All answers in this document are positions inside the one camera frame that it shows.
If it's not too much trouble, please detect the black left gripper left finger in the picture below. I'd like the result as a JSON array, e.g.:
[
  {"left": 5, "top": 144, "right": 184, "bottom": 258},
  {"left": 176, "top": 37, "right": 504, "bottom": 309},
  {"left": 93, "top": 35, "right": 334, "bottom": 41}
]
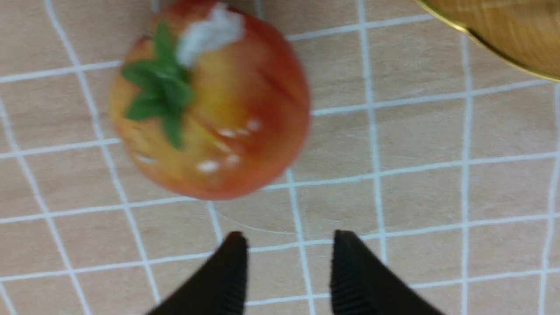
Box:
[{"left": 148, "top": 231, "right": 249, "bottom": 315}]

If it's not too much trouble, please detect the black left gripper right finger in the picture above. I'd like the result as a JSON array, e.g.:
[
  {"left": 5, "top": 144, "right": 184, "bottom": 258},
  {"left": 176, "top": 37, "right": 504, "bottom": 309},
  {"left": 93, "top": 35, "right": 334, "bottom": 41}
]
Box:
[{"left": 330, "top": 231, "right": 442, "bottom": 315}]

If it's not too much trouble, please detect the red-orange toy tomato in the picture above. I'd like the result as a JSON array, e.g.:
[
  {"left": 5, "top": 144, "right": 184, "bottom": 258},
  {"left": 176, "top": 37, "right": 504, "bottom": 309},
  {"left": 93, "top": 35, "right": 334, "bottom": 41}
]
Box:
[{"left": 108, "top": 0, "right": 311, "bottom": 200}]

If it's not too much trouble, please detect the tan checkered tablecloth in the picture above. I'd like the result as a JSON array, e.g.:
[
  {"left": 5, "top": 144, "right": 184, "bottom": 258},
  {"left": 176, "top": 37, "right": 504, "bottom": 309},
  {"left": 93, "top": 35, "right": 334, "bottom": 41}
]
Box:
[{"left": 1, "top": 0, "right": 559, "bottom": 315}]

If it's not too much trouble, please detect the amber ribbed plastic plate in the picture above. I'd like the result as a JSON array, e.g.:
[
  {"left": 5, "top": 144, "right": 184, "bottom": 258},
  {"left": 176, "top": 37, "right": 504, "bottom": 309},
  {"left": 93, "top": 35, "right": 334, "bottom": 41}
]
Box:
[{"left": 418, "top": 0, "right": 560, "bottom": 82}]

